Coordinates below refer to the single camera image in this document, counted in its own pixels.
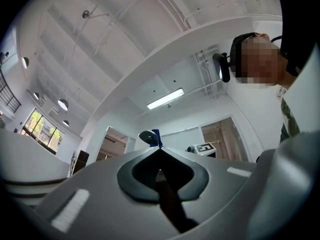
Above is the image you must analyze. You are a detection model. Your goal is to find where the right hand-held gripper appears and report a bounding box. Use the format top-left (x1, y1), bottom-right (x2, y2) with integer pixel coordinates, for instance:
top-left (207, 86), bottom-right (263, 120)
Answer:
top-left (138, 129), bottom-right (218, 158)

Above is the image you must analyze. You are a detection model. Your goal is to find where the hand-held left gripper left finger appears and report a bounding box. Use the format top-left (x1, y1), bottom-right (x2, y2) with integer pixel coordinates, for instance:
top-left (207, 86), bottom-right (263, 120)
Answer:
top-left (34, 146), bottom-right (182, 240)

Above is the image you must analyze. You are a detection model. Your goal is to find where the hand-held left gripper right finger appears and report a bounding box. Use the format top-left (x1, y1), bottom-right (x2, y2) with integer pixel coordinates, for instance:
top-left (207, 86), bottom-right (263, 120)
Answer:
top-left (159, 146), bottom-right (259, 229)

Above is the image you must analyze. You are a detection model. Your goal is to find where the blue cloth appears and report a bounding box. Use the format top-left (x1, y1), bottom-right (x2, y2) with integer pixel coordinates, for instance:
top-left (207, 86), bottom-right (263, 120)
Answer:
top-left (151, 128), bottom-right (164, 149)

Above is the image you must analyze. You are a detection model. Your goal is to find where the black cabinet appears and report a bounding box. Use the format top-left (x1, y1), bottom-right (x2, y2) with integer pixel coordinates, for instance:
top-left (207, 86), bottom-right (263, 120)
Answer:
top-left (72, 150), bottom-right (90, 176)

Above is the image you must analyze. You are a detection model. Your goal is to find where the white tube ceiling light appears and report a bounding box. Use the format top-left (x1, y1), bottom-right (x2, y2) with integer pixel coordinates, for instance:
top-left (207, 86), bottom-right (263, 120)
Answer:
top-left (146, 87), bottom-right (186, 111)

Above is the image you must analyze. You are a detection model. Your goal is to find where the checkerboard panel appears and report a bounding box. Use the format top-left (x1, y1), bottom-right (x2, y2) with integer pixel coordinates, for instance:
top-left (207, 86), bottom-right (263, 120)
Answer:
top-left (67, 150), bottom-right (77, 178)

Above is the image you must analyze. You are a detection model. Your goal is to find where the large window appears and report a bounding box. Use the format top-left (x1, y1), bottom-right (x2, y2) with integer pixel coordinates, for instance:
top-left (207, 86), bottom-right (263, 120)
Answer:
top-left (19, 108), bottom-right (66, 155)

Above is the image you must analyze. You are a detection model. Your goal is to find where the white pipe rack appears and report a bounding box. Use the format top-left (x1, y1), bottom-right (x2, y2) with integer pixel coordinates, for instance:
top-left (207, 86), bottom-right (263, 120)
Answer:
top-left (193, 45), bottom-right (227, 99)

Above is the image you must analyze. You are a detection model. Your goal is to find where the person's white shirt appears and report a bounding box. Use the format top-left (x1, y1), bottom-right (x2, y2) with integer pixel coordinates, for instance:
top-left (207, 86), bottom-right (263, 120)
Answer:
top-left (279, 42), bottom-right (320, 145)

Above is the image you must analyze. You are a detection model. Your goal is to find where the person's head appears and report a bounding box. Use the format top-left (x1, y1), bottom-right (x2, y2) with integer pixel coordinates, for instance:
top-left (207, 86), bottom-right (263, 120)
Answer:
top-left (229, 32), bottom-right (288, 86)

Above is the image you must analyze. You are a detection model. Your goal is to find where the white door frame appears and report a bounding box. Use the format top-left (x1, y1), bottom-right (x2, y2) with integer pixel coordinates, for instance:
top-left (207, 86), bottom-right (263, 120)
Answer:
top-left (199, 115), bottom-right (250, 163)
top-left (96, 125), bottom-right (137, 163)

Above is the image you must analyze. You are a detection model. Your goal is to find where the wide black strap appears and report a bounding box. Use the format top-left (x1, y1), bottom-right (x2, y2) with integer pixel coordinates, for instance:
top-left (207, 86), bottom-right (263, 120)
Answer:
top-left (276, 0), bottom-right (316, 78)

